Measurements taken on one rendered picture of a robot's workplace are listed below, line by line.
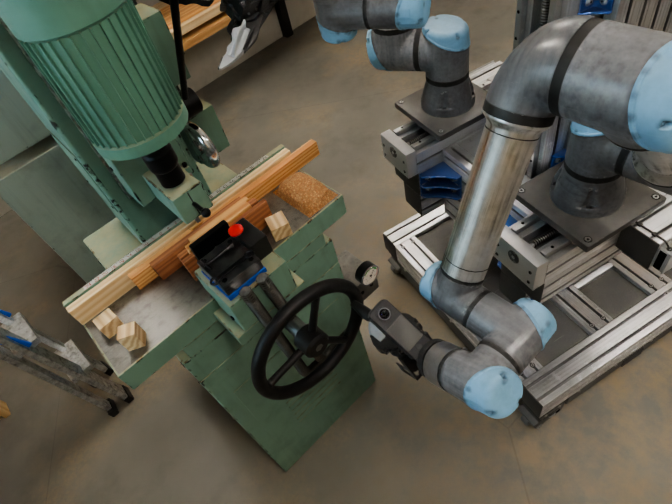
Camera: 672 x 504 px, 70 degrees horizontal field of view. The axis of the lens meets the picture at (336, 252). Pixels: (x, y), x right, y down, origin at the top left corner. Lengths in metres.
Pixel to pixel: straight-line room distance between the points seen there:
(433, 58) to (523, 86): 0.71
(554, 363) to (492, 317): 0.84
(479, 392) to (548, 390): 0.85
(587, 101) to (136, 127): 0.66
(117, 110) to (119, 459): 1.48
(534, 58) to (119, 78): 0.59
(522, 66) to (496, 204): 0.19
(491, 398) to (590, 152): 0.54
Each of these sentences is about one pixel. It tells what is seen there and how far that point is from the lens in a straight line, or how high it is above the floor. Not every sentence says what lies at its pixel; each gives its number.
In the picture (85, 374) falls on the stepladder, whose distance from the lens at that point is 1.99.
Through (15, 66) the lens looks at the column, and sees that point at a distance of 1.08.
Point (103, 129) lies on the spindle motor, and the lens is 0.90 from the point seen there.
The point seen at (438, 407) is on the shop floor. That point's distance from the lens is 1.78.
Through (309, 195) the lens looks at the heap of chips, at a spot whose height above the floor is 0.93.
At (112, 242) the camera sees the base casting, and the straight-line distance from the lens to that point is 1.45.
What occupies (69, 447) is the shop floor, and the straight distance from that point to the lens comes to 2.23.
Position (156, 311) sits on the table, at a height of 0.90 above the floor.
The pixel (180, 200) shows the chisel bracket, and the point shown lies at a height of 1.06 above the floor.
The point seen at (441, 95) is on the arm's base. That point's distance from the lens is 1.41.
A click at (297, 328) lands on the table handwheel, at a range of 1.01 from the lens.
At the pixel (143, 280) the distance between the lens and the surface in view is 1.12.
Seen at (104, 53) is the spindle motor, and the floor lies 1.38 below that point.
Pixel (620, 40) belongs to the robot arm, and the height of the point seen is 1.35.
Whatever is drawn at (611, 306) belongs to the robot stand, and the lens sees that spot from 1.79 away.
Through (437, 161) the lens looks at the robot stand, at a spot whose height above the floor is 0.69.
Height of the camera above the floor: 1.66
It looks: 49 degrees down
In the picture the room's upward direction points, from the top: 17 degrees counter-clockwise
